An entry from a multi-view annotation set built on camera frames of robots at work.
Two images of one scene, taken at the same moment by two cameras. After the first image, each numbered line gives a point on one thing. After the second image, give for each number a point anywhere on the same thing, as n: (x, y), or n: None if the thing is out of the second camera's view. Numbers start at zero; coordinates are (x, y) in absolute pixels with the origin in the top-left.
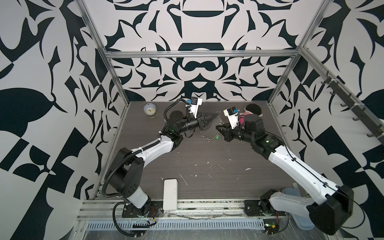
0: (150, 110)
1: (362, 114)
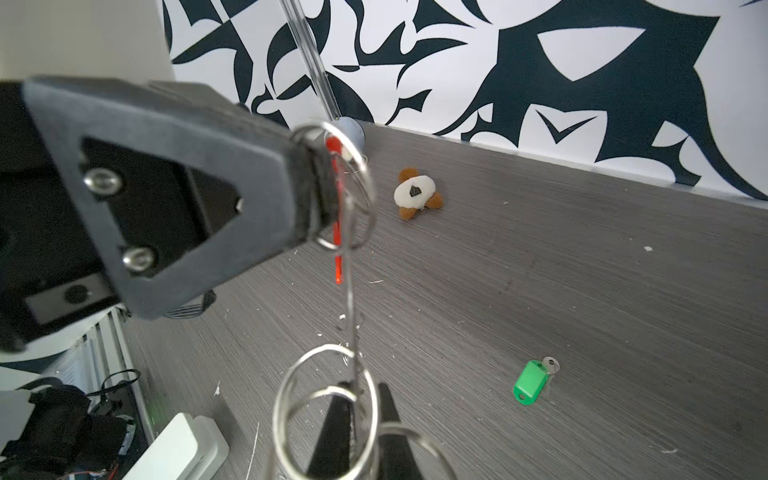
0: (353, 130)
1: None
